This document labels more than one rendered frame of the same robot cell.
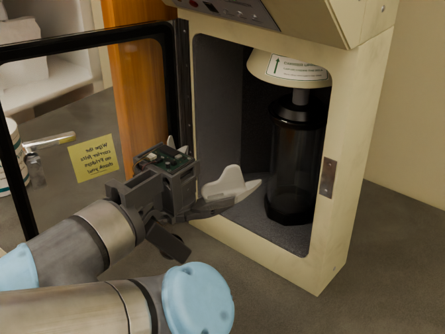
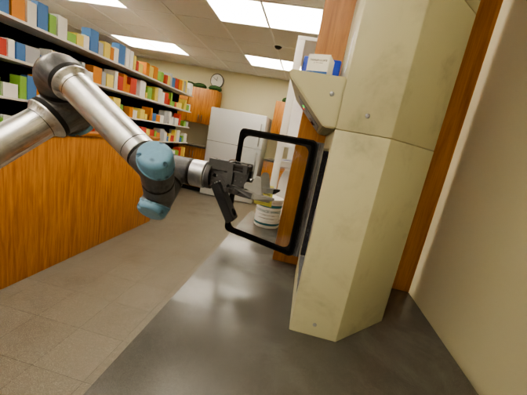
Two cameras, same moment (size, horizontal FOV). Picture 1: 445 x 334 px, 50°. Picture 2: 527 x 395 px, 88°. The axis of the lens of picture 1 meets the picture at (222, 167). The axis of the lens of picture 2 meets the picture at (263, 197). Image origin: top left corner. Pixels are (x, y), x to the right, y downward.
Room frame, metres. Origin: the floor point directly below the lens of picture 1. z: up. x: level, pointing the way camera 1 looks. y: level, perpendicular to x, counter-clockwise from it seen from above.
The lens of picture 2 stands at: (0.17, -0.60, 1.36)
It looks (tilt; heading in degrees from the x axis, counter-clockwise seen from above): 12 degrees down; 58
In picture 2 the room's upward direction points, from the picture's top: 11 degrees clockwise
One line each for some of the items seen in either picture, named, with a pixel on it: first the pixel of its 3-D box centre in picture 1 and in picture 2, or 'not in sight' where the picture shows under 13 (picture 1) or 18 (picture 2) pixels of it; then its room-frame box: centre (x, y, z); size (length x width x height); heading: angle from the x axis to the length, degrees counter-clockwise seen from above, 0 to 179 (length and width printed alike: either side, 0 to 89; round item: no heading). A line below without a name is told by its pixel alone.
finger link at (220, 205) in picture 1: (201, 203); (242, 191); (0.50, 0.03, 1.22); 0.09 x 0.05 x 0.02; 106
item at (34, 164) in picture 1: (36, 173); not in sight; (0.63, 0.30, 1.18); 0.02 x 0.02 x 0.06; 29
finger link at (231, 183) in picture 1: (232, 181); (257, 188); (0.52, -0.01, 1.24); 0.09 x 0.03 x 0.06; 106
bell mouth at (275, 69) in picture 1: (300, 50); not in sight; (0.74, -0.13, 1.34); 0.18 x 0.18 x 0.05
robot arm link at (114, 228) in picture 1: (102, 231); (201, 173); (0.42, 0.14, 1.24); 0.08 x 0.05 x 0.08; 50
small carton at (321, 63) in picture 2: not in sight; (319, 71); (0.60, -0.05, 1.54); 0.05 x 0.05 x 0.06; 36
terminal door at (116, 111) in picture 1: (98, 148); (266, 190); (0.69, 0.21, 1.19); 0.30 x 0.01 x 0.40; 119
